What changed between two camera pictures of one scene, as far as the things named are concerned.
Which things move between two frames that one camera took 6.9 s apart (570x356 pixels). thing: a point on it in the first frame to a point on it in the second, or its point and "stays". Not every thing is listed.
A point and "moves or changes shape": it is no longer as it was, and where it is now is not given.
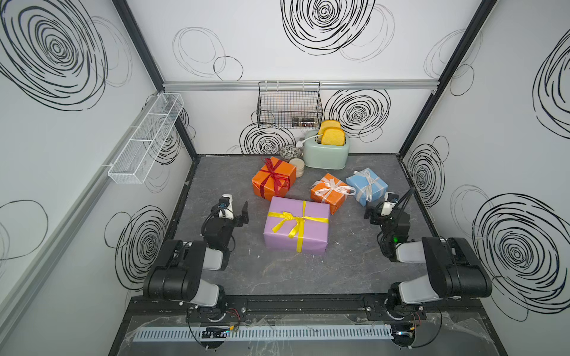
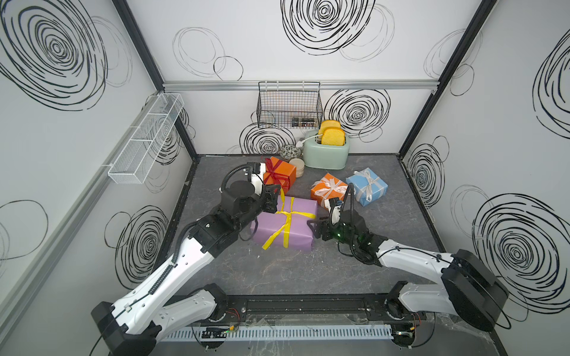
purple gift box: x=297 y=225 moves or changes shape
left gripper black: x=237 y=222 to x=270 y=202
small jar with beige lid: x=300 y=165 stays
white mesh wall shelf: x=134 y=161 stays
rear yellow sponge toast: x=326 y=124 stays
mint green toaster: x=324 y=157 stays
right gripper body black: x=378 y=219 to x=335 y=232
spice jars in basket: x=303 y=122 stays
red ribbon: x=278 y=178 stays
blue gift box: x=369 y=185 stays
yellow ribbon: x=297 y=233 to x=286 y=225
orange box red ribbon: x=275 y=179 stays
